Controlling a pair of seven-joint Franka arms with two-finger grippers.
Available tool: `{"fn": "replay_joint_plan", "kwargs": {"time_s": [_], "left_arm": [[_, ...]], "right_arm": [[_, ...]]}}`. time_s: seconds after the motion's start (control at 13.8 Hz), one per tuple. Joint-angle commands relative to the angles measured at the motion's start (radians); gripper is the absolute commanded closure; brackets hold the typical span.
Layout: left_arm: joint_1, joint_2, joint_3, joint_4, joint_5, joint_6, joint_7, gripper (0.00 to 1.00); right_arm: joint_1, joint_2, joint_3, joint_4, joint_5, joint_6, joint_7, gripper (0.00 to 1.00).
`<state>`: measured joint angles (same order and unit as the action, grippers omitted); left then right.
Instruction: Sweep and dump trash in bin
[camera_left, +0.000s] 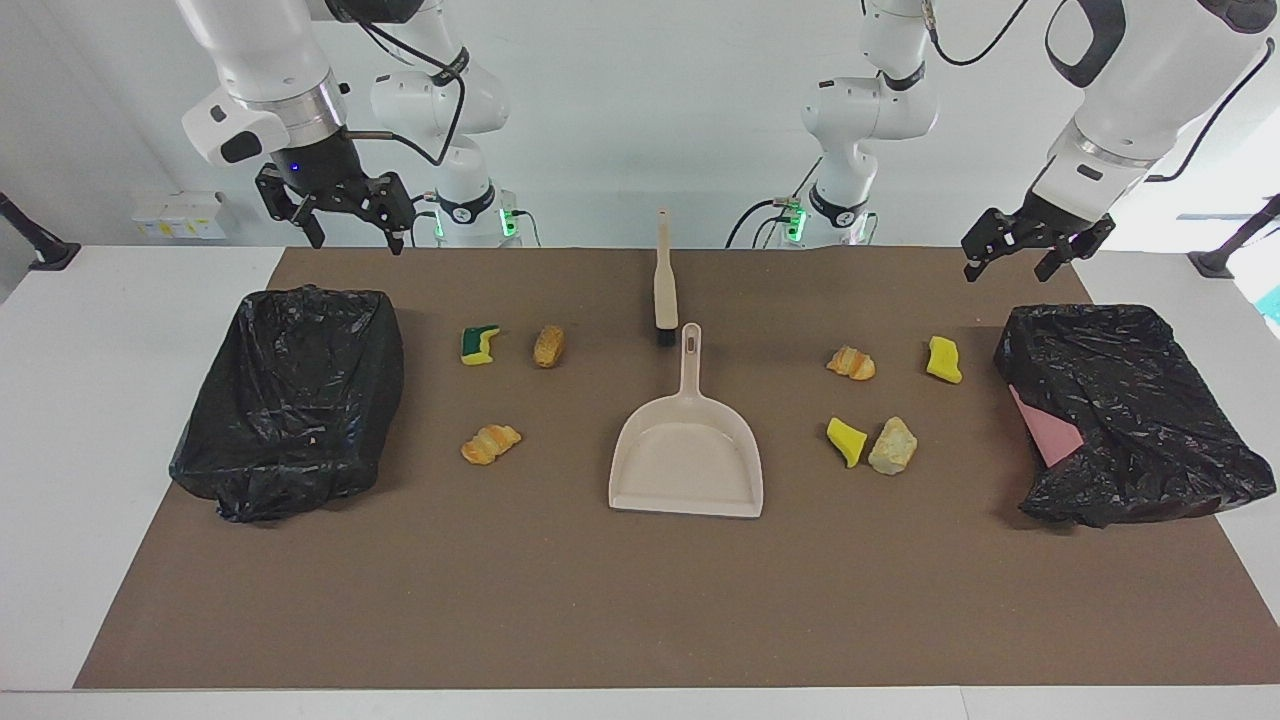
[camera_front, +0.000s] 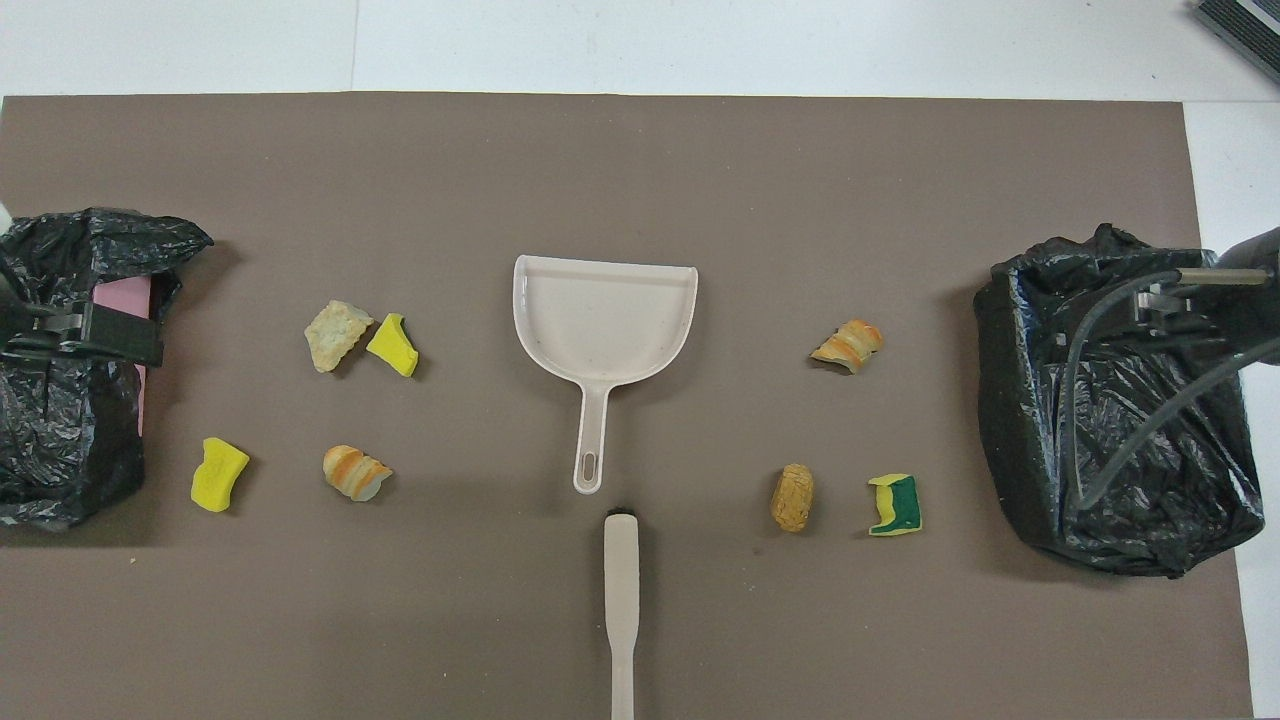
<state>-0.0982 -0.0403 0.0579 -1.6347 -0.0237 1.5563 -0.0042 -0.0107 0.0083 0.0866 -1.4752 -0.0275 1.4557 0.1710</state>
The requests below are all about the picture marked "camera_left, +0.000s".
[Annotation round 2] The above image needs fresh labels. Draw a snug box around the yellow sponge piece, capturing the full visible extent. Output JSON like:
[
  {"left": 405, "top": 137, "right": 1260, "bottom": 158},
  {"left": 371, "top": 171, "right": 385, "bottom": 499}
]
[
  {"left": 925, "top": 336, "right": 964, "bottom": 385},
  {"left": 826, "top": 417, "right": 869, "bottom": 469}
]

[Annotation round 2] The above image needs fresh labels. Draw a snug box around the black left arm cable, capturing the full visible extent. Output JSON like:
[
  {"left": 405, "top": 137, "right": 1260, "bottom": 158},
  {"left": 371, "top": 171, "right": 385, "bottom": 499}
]
[{"left": 925, "top": 0, "right": 1277, "bottom": 184}]

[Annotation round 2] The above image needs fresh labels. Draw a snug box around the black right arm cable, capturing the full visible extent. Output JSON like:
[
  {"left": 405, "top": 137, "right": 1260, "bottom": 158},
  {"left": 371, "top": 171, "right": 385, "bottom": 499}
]
[{"left": 330, "top": 0, "right": 471, "bottom": 168}]

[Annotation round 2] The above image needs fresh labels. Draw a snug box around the brown table mat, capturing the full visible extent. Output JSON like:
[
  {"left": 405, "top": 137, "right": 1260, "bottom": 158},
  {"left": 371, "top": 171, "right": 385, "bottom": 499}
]
[{"left": 73, "top": 247, "right": 1280, "bottom": 691}]

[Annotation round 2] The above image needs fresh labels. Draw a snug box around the pale bread chunk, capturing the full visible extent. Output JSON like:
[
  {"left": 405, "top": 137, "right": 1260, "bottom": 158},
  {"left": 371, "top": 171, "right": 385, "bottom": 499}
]
[{"left": 867, "top": 416, "right": 919, "bottom": 476}]

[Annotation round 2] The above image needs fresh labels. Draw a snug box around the black trash bag on pink box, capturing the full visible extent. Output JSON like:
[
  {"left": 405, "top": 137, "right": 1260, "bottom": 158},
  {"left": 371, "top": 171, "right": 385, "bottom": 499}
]
[{"left": 993, "top": 303, "right": 1278, "bottom": 529}]

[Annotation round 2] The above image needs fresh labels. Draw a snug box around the beige brush with black bristles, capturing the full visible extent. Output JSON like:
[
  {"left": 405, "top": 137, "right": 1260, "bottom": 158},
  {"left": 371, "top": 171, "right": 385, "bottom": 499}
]
[{"left": 653, "top": 209, "right": 680, "bottom": 347}]

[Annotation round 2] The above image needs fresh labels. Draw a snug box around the pink bin box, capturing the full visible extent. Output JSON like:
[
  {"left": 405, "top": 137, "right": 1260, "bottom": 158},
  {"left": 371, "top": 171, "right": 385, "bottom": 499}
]
[{"left": 1008, "top": 385, "right": 1085, "bottom": 468}]

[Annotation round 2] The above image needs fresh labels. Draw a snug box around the beige plastic dustpan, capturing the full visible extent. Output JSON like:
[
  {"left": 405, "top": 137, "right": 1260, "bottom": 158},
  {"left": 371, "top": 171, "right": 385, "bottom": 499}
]
[{"left": 608, "top": 322, "right": 765, "bottom": 519}]

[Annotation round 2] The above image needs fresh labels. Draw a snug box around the orange striped croissant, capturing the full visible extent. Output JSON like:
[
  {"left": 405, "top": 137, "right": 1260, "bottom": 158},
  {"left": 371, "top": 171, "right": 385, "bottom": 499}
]
[
  {"left": 460, "top": 424, "right": 523, "bottom": 466},
  {"left": 826, "top": 345, "right": 877, "bottom": 382}
]

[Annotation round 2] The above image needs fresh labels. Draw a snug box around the black trash bag bin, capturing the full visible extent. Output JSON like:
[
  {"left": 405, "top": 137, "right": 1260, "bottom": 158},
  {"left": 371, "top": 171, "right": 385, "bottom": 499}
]
[{"left": 168, "top": 285, "right": 406, "bottom": 524}]

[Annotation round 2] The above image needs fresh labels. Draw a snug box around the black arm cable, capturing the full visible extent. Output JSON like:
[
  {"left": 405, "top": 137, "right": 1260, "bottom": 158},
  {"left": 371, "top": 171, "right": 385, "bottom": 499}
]
[
  {"left": 330, "top": 0, "right": 471, "bottom": 168},
  {"left": 925, "top": 0, "right": 1277, "bottom": 184}
]

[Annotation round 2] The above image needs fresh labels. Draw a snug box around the black base power cable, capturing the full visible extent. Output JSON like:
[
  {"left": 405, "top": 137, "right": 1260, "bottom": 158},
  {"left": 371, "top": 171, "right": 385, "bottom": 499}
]
[{"left": 725, "top": 165, "right": 823, "bottom": 249}]

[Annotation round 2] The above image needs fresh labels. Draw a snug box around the black stand foot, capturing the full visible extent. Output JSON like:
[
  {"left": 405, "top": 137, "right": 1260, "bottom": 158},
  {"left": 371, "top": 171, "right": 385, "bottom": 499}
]
[
  {"left": 1188, "top": 194, "right": 1280, "bottom": 280},
  {"left": 0, "top": 190, "right": 81, "bottom": 272}
]

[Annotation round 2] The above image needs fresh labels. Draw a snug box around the white wall socket box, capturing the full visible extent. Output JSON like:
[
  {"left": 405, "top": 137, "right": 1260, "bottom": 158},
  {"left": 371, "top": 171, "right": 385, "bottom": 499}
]
[{"left": 130, "top": 190, "right": 229, "bottom": 241}]

